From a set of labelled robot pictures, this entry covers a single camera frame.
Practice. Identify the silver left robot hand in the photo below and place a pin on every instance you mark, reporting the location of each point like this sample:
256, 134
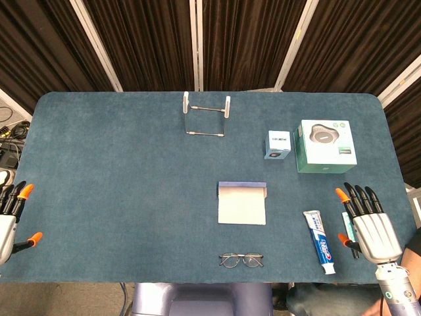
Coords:
6, 230

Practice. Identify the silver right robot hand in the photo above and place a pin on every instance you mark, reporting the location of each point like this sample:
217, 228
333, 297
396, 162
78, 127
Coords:
375, 233

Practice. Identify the thin-framed eyeglasses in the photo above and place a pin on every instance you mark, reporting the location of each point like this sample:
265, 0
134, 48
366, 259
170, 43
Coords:
227, 260

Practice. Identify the green white marker pen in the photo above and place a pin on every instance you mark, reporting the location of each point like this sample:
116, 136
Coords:
348, 227

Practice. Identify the blue white toothpaste tube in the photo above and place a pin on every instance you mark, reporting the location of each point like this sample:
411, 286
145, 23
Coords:
319, 237

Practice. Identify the large green speaker box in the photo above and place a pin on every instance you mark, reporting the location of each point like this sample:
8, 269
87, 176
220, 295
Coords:
324, 154

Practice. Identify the blue table cloth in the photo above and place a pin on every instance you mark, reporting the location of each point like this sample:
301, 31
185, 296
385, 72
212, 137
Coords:
115, 181

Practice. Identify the small light blue box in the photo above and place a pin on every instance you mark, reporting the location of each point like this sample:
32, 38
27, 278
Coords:
279, 141

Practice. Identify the purple robot torso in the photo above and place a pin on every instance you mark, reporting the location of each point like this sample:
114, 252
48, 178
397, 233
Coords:
197, 303

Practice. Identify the dark brown curtain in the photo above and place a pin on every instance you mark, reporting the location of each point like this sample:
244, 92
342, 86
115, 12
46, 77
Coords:
148, 42

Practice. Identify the white frame post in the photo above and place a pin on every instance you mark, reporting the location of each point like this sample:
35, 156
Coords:
196, 49
292, 49
399, 80
95, 46

